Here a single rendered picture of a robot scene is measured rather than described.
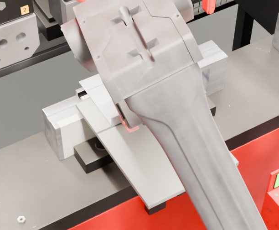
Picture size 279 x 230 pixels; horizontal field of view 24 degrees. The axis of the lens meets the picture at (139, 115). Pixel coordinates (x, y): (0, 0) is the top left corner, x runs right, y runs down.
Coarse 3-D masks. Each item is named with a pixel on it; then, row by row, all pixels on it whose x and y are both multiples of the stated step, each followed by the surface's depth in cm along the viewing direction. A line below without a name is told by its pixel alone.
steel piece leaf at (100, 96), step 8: (96, 88) 125; (104, 88) 125; (96, 96) 123; (104, 96) 123; (96, 104) 122; (104, 104) 122; (112, 104) 122; (104, 112) 121; (112, 112) 121; (112, 120) 117
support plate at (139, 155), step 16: (80, 112) 122; (96, 112) 121; (96, 128) 118; (112, 128) 118; (144, 128) 118; (112, 144) 116; (128, 144) 116; (144, 144) 116; (128, 160) 113; (144, 160) 113; (160, 160) 113; (128, 176) 111; (144, 176) 111; (160, 176) 111; (176, 176) 111; (144, 192) 109; (160, 192) 109; (176, 192) 109
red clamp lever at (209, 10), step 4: (204, 0) 114; (208, 0) 113; (212, 0) 113; (204, 4) 115; (208, 4) 114; (212, 4) 114; (204, 8) 115; (208, 8) 115; (212, 8) 115; (208, 12) 115; (212, 12) 115
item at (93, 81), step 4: (92, 76) 127; (96, 76) 127; (84, 80) 126; (88, 80) 126; (92, 80) 126; (96, 80) 126; (100, 80) 126; (84, 84) 125; (88, 84) 125; (92, 84) 125; (96, 84) 125; (100, 84) 125; (84, 88) 125; (88, 88) 125; (92, 88) 125
